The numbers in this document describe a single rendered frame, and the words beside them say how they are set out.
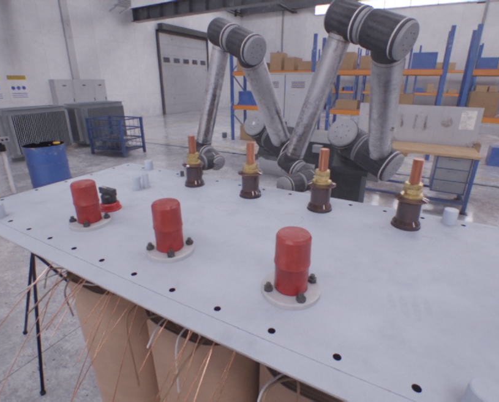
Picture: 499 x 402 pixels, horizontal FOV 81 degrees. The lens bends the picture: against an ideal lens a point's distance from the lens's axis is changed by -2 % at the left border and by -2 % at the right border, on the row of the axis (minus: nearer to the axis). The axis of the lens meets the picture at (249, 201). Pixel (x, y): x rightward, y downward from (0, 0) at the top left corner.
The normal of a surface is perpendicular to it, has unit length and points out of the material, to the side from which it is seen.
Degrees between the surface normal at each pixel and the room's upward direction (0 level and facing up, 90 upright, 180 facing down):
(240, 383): 90
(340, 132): 60
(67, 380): 0
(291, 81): 90
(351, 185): 90
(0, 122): 90
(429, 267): 0
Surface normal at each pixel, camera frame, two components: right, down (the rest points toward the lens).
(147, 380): 0.50, 0.32
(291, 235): -0.03, -0.91
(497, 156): -0.51, 0.32
